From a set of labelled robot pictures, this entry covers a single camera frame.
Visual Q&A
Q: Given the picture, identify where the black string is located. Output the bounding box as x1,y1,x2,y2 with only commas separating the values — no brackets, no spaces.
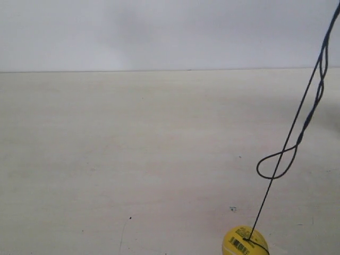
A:
243,2,340,252

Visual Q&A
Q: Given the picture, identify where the yellow tennis ball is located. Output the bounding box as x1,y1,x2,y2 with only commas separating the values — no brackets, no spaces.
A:
222,226,269,255

